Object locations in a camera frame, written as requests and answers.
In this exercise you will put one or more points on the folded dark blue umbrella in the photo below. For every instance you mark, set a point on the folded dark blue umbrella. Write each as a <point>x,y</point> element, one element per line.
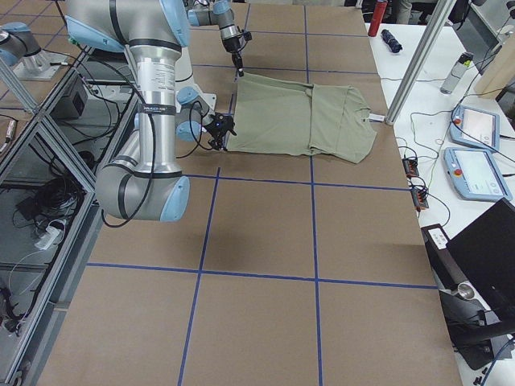
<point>391,42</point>

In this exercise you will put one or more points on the red cylindrical bottle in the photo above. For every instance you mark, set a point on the red cylindrical bottle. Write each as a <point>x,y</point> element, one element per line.
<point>378,14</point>

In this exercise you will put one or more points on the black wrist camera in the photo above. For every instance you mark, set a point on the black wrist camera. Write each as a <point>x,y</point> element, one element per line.
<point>247,36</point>

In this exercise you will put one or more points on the aluminium frame post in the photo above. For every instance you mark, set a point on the aluminium frame post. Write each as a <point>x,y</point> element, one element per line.
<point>439,17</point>

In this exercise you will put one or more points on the white paper hang tag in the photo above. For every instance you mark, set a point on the white paper hang tag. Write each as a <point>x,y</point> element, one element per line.
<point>376,117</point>

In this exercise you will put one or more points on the white power strip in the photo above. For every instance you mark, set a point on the white power strip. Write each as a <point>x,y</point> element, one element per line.
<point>50,237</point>

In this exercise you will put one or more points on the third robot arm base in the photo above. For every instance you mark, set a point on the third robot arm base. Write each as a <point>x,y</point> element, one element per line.
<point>21,51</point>

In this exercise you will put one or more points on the clear water bottle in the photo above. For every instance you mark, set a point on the clear water bottle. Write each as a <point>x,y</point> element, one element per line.
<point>456,73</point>

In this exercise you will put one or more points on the black monitor on arm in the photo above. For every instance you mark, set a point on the black monitor on arm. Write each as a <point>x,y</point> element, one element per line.
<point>484,250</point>

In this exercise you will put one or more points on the lower teach pendant tablet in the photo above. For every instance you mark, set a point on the lower teach pendant tablet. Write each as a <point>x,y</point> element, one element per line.
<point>474,175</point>

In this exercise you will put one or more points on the upper teach pendant tablet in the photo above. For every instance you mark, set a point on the upper teach pendant tablet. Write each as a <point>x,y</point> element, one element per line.
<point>475,127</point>

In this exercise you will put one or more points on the teach pendant tablet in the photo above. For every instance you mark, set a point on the teach pendant tablet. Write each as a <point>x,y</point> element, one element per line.
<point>475,127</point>
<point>474,175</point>

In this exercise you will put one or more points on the orange connector block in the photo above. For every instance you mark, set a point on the orange connector block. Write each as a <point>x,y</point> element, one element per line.
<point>410,165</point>
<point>419,196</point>

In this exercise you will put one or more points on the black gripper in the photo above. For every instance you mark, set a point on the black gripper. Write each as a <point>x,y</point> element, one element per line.
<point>212,129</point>
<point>232,45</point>

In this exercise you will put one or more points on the upper orange connector block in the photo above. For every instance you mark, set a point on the upper orange connector block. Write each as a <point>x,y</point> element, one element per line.
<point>410,165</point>

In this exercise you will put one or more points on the olive green long-sleeve shirt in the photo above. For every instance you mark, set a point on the olive green long-sleeve shirt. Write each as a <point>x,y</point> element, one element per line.
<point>286,117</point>

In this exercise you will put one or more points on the black box with white label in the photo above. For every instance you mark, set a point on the black box with white label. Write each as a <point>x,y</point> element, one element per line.
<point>445,267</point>

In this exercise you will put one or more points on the lower orange connector block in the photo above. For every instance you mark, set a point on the lower orange connector block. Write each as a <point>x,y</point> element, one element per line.
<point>419,196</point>

